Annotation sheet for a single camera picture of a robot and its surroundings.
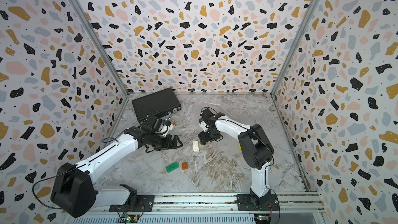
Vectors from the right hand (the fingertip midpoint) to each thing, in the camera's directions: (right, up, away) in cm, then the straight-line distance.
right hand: (205, 140), depth 93 cm
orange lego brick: (-11, -12, -9) cm, 19 cm away
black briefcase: (-35, +22, +17) cm, 45 cm away
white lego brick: (-6, -4, -1) cm, 7 cm away
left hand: (-14, 0, -12) cm, 19 cm away
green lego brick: (-18, -13, -8) cm, 24 cm away
